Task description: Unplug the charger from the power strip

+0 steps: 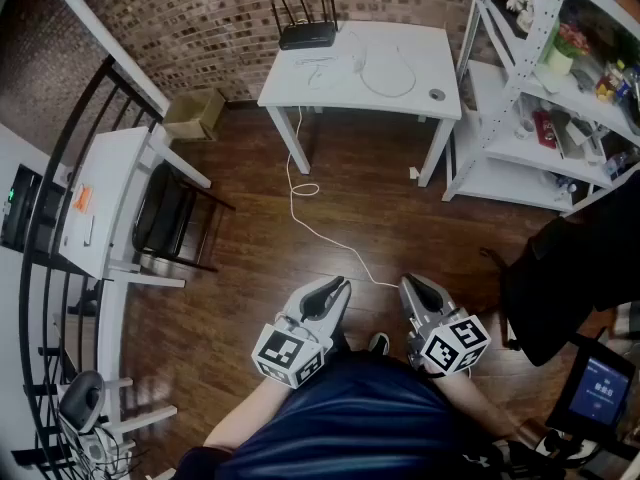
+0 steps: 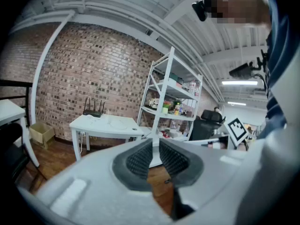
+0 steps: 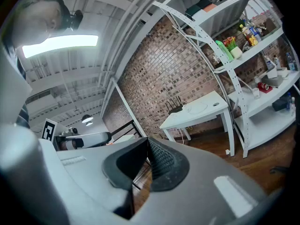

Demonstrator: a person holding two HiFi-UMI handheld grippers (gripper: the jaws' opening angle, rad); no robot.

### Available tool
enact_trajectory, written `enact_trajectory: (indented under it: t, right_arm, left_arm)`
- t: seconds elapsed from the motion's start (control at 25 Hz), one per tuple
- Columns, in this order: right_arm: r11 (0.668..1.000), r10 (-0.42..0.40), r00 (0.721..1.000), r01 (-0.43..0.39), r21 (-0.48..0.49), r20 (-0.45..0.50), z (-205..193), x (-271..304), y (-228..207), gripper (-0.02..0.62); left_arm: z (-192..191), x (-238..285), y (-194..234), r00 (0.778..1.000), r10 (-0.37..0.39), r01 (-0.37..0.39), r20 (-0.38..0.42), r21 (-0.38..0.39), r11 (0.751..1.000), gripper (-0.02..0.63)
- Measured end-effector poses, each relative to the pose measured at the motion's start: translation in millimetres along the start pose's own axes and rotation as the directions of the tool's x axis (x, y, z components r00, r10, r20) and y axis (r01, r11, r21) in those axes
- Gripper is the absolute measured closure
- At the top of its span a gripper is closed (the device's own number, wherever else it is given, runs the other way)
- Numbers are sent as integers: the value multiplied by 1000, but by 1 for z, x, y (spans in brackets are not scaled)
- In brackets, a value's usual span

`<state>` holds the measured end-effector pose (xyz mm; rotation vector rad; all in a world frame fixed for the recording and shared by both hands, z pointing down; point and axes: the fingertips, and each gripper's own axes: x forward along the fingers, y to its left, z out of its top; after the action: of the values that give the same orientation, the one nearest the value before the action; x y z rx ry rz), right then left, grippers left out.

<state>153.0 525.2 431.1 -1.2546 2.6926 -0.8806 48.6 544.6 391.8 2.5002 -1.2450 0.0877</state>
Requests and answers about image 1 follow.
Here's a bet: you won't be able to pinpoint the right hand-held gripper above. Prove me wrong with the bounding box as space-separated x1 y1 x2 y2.
398 273 492 377

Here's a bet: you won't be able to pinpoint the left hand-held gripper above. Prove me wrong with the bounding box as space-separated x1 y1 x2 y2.
251 275 353 388

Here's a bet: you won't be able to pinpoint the person's left forearm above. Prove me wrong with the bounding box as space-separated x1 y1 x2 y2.
203 377 297 453

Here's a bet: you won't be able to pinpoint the person's right forearm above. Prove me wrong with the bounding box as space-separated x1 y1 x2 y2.
428 367 522 440

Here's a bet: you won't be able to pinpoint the person's dark shirt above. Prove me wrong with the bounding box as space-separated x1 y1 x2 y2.
172 350 504 480

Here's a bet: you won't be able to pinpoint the black swivel chair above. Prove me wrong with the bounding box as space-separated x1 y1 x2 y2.
478 167 640 368

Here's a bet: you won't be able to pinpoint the white metal shelf unit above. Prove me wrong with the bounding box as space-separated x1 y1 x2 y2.
441 0 640 215

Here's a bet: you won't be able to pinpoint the black folding chair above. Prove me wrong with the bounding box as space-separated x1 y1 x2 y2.
131 159 237 275

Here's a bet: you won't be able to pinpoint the black tablet screen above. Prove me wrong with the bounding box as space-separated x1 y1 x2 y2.
545 341 637 433

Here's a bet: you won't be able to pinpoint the red box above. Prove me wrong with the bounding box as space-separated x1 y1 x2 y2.
531 109 560 150

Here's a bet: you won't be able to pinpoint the open cardboard box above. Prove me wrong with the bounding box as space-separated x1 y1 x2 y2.
161 87 229 143

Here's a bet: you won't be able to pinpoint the clear water bottle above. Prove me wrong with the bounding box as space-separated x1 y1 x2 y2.
601 151 640 180

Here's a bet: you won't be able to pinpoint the white side desk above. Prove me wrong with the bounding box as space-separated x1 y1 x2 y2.
56 126 213 290

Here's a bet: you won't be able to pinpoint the white table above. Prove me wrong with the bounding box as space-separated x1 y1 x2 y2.
256 19 464 189

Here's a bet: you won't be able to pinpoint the orange flat object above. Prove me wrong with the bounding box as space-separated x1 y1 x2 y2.
71 184 96 215

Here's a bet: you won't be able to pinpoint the grey rounded device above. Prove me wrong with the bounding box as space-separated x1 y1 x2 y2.
58 369 107 435

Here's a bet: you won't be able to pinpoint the black router with antennas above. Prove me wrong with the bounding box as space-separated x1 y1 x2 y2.
270 0 340 52

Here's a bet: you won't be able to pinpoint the red flowers in white pot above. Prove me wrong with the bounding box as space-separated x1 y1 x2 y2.
543 21 592 77

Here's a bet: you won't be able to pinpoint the black metal railing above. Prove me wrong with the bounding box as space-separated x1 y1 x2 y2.
10 54 167 480

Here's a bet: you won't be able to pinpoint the black appliance with green light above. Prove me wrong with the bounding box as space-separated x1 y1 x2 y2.
1 164 45 253

